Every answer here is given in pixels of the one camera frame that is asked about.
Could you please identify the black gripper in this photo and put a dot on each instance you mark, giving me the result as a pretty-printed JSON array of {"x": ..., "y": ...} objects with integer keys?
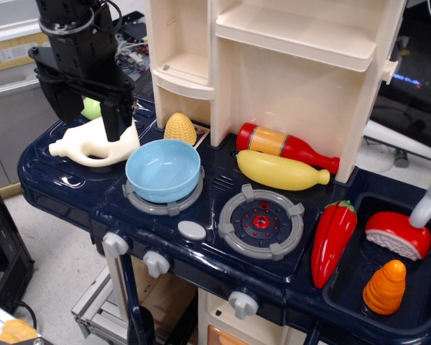
[{"x": 83, "y": 64}]

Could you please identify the orange toy carrot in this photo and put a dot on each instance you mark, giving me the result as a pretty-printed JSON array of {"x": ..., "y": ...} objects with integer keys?
[{"x": 384, "y": 292}]

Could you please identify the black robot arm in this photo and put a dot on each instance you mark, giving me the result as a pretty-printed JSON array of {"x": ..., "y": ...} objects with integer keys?
[{"x": 75, "y": 16}]

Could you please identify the light blue plastic bowl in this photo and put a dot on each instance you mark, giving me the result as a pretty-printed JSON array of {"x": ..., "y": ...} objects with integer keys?
[{"x": 164, "y": 170}]

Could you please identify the green toy apple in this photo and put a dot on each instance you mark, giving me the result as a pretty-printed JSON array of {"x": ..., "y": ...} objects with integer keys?
[{"x": 91, "y": 109}]

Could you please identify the cream toy milk jug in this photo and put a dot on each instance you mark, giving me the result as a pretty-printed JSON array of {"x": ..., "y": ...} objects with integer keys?
[{"x": 87, "y": 145}]

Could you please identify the toy dishwasher wooden cabinet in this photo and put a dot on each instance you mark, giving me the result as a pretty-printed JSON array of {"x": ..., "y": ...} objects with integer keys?
[{"x": 24, "y": 111}]

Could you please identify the yellow toy corn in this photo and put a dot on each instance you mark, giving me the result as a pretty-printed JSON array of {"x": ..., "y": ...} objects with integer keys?
[{"x": 180, "y": 127}]

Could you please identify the grey left stove knob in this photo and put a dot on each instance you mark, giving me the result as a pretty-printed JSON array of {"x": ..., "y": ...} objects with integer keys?
[{"x": 114, "y": 245}]

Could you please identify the grey stove knob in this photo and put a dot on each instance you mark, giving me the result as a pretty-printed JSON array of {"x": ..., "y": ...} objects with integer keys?
[
  {"x": 156, "y": 263},
  {"x": 114, "y": 245},
  {"x": 243, "y": 304}
]

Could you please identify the grey oval button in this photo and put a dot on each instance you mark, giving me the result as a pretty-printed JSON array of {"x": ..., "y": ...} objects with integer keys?
[{"x": 191, "y": 230}]

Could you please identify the red toy ketchup bottle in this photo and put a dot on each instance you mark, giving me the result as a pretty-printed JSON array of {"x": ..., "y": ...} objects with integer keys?
[{"x": 262, "y": 139}]

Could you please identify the grey middle stove knob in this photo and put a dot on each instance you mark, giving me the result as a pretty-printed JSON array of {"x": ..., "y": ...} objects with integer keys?
[{"x": 156, "y": 263}]

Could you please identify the black computer case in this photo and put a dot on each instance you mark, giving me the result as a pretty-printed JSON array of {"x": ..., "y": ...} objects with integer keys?
[{"x": 16, "y": 265}]

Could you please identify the yellow toy bottle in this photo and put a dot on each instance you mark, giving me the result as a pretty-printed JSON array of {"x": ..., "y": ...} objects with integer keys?
[{"x": 280, "y": 173}]

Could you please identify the cream toy kitchen shelf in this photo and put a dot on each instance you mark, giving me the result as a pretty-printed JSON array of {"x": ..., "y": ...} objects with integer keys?
[{"x": 307, "y": 68}]

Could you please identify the grey right stove knob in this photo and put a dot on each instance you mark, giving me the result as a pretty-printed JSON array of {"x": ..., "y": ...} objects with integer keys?
[{"x": 243, "y": 304}]

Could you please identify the red toy chili pepper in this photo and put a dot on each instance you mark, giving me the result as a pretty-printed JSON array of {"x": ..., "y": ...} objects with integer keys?
[{"x": 333, "y": 233}]

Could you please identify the navy toy kitchen counter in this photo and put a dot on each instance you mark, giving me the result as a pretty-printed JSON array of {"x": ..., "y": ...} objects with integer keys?
[{"x": 258, "y": 240}]

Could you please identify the small green can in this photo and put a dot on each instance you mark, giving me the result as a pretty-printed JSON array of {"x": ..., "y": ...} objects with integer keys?
[{"x": 401, "y": 158}]

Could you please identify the black monitor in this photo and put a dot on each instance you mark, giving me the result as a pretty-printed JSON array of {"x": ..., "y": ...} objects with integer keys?
[{"x": 405, "y": 104}]

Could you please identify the red toy meat slice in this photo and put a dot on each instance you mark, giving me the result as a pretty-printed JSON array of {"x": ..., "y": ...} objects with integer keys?
[{"x": 393, "y": 231}]

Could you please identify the electronics board with wires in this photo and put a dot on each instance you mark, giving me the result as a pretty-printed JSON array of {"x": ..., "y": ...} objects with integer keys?
[{"x": 132, "y": 54}]

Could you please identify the aluminium frame rail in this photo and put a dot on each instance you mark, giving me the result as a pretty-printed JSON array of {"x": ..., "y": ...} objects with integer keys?
[{"x": 97, "y": 313}]

